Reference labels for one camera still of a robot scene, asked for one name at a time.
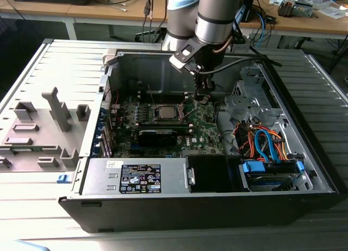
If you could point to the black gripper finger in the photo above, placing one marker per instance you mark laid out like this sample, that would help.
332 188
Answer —
205 89

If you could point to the silver CPU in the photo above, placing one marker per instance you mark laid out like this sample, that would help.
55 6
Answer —
167 111

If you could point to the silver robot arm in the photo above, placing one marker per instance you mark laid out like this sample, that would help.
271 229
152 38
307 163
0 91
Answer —
214 25

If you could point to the CPU socket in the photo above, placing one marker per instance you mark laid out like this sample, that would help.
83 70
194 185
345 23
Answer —
156 113

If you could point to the copper CPU cooler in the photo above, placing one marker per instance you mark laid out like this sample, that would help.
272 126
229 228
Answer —
285 7

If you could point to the green motherboard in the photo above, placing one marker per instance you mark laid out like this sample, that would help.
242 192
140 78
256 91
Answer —
201 126

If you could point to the silver disk bay cage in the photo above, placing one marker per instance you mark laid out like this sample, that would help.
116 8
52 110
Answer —
244 104

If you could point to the black desktop stand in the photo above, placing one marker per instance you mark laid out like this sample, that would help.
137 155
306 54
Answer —
249 12

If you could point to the black graphics card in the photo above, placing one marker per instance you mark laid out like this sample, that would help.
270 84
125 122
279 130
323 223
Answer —
156 138

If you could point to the black chair base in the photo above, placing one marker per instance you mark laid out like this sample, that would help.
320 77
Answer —
142 36

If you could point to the black fan shroud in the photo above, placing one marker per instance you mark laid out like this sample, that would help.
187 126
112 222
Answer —
206 175

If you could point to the silver drive unit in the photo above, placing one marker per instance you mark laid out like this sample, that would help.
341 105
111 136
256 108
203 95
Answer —
303 9

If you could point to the hard disk blue carrier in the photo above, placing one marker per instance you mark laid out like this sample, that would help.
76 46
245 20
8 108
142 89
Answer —
265 184

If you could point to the black PC case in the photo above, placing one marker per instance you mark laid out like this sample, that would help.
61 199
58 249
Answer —
190 213

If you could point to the clear plastic bag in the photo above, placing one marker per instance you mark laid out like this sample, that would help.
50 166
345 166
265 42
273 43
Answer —
333 12

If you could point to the wooden desk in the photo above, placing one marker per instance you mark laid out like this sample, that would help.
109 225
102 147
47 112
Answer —
89 10

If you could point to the silver power supply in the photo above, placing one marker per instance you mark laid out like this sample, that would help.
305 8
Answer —
95 177

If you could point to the grey parts rack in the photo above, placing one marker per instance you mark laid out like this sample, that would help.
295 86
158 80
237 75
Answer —
49 142

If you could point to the small blue clip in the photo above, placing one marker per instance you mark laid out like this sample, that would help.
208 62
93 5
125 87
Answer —
62 178

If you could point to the pale blue rounded object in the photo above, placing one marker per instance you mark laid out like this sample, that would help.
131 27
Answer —
21 247

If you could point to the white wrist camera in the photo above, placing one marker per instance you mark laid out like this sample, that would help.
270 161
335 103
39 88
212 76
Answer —
185 55

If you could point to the dark grey wrist camera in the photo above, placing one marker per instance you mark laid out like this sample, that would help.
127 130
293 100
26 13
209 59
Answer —
240 41

